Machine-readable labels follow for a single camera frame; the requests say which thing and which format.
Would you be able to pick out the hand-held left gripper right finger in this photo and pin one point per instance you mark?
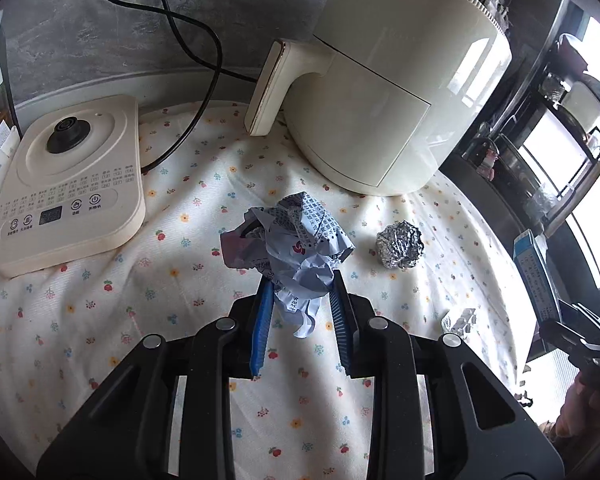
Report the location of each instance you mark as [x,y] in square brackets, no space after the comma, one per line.
[339,330]

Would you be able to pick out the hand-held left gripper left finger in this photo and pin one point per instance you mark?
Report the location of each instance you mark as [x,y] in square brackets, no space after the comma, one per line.
[262,330]

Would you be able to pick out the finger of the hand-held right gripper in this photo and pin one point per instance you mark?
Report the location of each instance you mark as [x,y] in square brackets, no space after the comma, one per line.
[587,320]
[562,337]

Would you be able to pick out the blue and white medicine box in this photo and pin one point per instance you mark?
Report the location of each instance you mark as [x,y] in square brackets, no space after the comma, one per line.
[537,275]

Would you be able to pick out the printed paper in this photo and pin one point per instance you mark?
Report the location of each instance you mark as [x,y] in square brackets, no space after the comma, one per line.
[295,245]

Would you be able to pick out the person's right hand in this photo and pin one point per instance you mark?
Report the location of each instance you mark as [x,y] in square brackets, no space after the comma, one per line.
[580,410]

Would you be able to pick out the small clear blister pack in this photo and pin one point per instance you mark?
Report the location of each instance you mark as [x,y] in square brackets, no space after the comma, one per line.
[460,320]

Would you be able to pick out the aluminium foil ball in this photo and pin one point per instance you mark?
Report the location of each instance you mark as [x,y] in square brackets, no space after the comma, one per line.
[400,245]

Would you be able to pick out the floral white tablecloth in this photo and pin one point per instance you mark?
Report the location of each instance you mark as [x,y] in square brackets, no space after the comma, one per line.
[155,310]

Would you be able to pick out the white cup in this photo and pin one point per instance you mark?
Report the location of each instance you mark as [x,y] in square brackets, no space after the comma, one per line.
[582,105]

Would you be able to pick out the cream electric kettle base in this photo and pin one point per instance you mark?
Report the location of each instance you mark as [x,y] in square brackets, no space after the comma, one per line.
[80,195]

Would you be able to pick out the cream air fryer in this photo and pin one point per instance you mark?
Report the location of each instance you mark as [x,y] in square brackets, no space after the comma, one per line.
[395,85]

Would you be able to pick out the black metal rack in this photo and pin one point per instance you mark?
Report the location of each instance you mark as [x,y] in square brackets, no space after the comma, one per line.
[587,60]

